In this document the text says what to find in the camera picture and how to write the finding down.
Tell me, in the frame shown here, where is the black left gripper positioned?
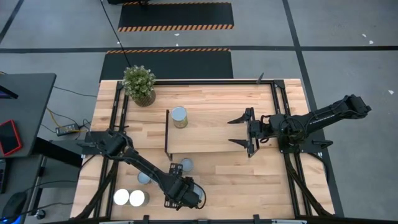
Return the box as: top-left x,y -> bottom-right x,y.
164,162 -> 206,210

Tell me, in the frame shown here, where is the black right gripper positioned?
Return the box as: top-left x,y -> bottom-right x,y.
227,107 -> 271,158

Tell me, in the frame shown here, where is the white-lidded tin can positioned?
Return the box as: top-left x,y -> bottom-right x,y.
129,189 -> 150,208
113,189 -> 130,206

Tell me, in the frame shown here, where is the wooden shelf with black legs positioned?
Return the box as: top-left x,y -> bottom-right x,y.
164,107 -> 261,162

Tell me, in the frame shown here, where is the grey-lidded tin can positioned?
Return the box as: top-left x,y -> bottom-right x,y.
137,171 -> 152,185

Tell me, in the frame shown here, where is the black mat one hazard stripe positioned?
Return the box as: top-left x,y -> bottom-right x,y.
99,48 -> 234,80

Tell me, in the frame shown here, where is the green potted plant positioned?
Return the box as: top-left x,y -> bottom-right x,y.
121,64 -> 157,108

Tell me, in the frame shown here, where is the black power adapter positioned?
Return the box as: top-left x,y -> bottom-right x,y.
55,123 -> 80,137

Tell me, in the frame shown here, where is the black desk support beam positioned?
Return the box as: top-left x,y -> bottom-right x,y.
32,136 -> 83,169

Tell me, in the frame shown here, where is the black computer mouse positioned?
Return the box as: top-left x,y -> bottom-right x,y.
1,192 -> 28,222

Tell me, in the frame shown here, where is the grey desk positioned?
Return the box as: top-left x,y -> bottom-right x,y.
0,73 -> 57,158

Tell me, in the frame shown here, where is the red-edged black tablet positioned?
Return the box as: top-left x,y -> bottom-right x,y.
0,119 -> 24,157

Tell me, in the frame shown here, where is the black monitor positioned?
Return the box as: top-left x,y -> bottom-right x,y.
0,85 -> 19,100

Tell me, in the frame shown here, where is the black metal table frame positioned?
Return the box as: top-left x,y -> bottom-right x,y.
40,79 -> 398,224

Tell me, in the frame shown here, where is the thin black cable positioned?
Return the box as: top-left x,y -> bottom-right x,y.
52,86 -> 98,98

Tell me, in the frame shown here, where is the yellow cable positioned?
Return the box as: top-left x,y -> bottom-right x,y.
46,108 -> 90,133

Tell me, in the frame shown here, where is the black floor cable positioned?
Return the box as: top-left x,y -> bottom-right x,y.
99,0 -> 132,68

